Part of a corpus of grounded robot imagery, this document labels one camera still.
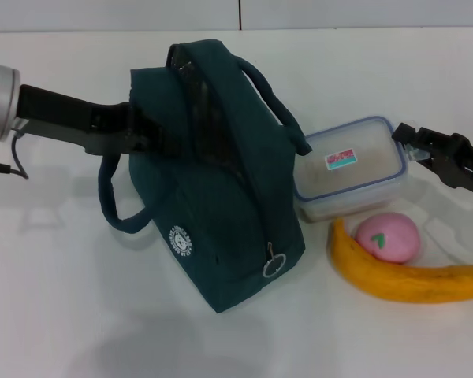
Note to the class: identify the clear food container blue rim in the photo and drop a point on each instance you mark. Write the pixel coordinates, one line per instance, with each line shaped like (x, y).
(351, 177)

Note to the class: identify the pink toy peach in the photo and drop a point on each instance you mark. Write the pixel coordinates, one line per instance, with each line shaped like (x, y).
(398, 240)

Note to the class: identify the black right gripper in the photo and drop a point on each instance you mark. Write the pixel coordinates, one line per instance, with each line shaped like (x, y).
(467, 165)

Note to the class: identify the dark teal insulated lunch bag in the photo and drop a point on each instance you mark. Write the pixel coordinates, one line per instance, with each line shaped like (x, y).
(228, 204)

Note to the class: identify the yellow banana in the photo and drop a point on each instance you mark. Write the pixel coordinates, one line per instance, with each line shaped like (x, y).
(402, 283)

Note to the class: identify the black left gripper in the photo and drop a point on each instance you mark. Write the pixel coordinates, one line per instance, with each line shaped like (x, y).
(63, 114)

